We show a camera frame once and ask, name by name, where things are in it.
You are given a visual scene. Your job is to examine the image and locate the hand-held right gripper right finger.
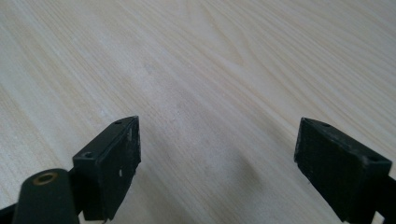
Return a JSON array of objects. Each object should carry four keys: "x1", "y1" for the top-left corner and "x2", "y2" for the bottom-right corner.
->
[{"x1": 293, "y1": 117, "x2": 393, "y2": 223}]

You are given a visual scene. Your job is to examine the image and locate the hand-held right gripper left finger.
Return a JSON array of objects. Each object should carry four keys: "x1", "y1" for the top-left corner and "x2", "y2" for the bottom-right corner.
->
[{"x1": 72, "y1": 115, "x2": 142, "y2": 222}]

